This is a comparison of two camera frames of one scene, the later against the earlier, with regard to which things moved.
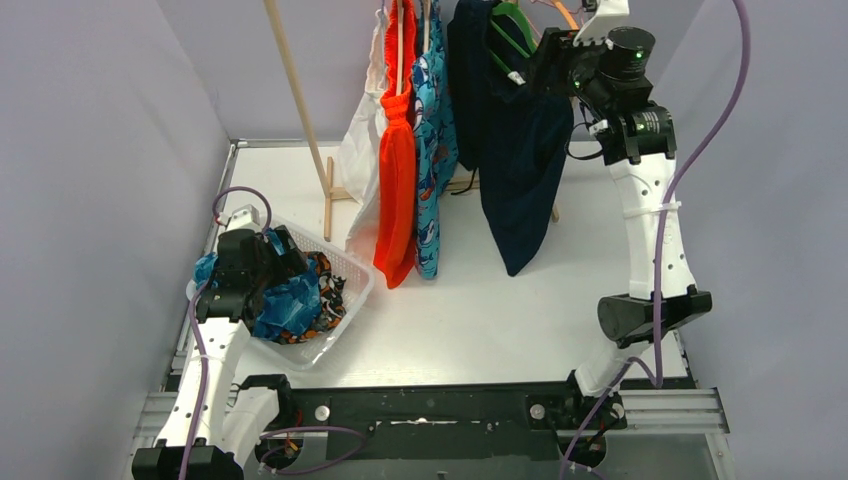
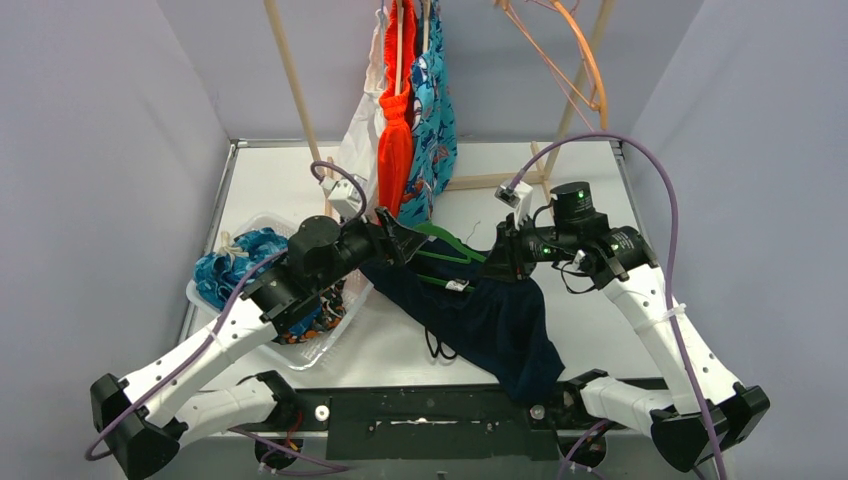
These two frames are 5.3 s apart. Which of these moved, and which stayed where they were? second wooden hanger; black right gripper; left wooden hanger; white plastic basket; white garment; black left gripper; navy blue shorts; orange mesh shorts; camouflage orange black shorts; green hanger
Moved: green hanger; black left gripper; navy blue shorts; black right gripper
Stayed: white garment; second wooden hanger; left wooden hanger; orange mesh shorts; camouflage orange black shorts; white plastic basket
